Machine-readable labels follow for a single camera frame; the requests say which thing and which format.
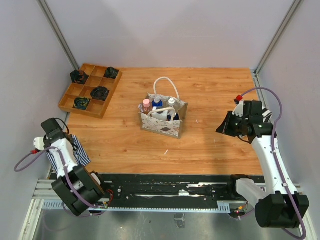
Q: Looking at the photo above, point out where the blue white striped cloth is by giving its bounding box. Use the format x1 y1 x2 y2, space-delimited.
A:
46 134 91 174

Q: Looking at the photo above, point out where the printed canvas tote bag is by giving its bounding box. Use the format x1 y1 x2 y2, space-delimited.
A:
138 76 188 139

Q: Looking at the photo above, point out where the clear white cap bottle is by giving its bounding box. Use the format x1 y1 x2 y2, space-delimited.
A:
167 97 177 108

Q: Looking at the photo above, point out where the white bottle grey cap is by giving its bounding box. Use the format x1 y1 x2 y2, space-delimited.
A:
150 110 168 121

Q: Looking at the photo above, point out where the blue cap orange bottle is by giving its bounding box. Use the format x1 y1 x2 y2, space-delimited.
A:
151 97 163 107

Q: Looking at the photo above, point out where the pink cap peach bottle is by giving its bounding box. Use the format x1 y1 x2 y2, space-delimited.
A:
139 98 153 115

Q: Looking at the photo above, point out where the black white striped cloth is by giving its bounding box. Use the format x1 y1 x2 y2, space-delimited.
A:
262 106 273 123

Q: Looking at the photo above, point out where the dark blue cap amber bottle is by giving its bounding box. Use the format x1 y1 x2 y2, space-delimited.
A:
167 111 180 121

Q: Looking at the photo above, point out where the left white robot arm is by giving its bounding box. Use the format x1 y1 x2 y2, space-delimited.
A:
33 118 107 217

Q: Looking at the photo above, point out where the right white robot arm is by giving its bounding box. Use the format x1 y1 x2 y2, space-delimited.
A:
216 100 310 229

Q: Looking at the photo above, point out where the wooden compartment tray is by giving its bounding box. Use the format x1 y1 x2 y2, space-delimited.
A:
58 63 122 119

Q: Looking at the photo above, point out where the black orange rolled sock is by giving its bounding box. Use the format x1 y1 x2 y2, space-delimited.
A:
70 69 89 85

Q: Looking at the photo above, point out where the dark rolled sock centre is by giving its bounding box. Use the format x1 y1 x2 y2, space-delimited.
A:
90 86 110 101

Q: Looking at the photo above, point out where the dark green rolled sock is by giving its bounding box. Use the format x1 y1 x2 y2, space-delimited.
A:
103 66 119 79

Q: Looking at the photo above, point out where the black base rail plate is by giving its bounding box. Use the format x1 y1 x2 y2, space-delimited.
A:
100 173 244 200

